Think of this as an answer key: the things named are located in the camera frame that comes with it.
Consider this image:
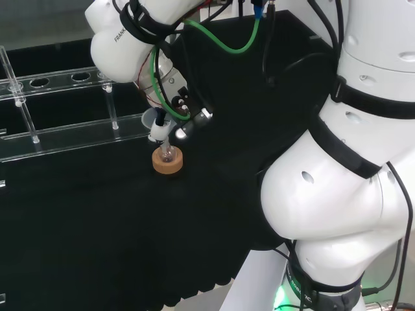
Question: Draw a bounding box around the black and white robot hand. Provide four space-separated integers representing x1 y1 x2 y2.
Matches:
141 54 215 143

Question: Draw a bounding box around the clear round-bottom flask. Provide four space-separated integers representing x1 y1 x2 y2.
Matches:
158 144 178 165

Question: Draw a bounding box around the clear acrylic funnel stand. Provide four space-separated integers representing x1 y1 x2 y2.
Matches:
0 45 154 163

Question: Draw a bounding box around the black bench cloth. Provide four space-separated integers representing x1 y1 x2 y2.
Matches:
0 8 342 309

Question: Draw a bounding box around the green cable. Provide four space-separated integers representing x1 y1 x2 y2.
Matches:
150 17 261 121

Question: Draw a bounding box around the brown cork ring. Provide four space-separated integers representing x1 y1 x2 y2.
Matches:
152 147 185 174

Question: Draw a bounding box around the black hanging cable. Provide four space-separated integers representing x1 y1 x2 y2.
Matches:
263 0 278 87

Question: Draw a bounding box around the blue cable plug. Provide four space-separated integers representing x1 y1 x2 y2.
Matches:
252 0 268 19

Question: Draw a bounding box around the black thin cable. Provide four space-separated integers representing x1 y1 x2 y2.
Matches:
386 161 415 311

